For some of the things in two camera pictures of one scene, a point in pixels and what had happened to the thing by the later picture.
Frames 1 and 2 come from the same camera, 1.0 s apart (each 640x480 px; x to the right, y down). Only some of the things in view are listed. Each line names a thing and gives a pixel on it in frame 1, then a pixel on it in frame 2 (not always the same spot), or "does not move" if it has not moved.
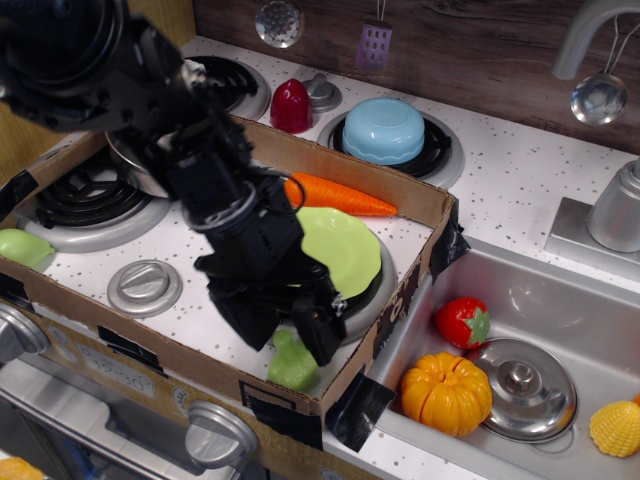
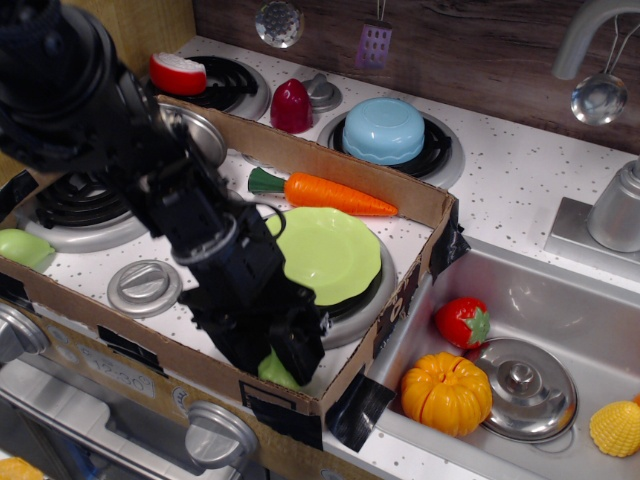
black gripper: x=257 y=240 -> x=230 y=278
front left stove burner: x=90 y=209 does not move
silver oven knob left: x=19 y=333 does not move
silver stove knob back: x=323 y=95 does not move
